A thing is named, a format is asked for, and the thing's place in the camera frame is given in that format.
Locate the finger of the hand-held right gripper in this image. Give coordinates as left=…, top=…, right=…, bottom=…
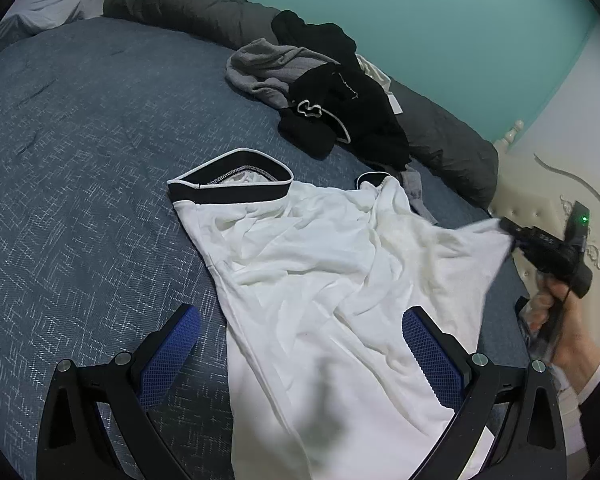
left=500, top=217, right=544, bottom=254

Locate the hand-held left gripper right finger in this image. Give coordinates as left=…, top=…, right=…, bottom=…
left=401, top=306, right=568, bottom=480

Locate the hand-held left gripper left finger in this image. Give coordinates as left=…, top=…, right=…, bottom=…
left=37, top=303, right=202, bottom=480

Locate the white polo shirt black trim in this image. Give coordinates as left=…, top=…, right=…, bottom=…
left=167, top=148, right=514, bottom=480

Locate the person's right hand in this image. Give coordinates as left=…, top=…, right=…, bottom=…
left=528, top=281, right=600, bottom=382

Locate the cream tufted headboard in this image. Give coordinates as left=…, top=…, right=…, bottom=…
left=486, top=119, right=600, bottom=361

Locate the blue woven bedspread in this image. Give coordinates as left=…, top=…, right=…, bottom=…
left=0, top=15, right=536, bottom=480

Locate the black garment with white piping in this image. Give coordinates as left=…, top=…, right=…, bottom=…
left=271, top=9, right=412, bottom=170

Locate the white t-shirt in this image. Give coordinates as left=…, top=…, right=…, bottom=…
left=356, top=54, right=404, bottom=112

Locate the grey hoodie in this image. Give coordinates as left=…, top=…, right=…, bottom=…
left=224, top=38, right=439, bottom=227

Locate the dark grey rolled duvet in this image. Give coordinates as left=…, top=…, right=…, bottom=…
left=102, top=0, right=499, bottom=209

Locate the light grey blanket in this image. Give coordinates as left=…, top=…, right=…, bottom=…
left=0, top=0, right=115, bottom=57

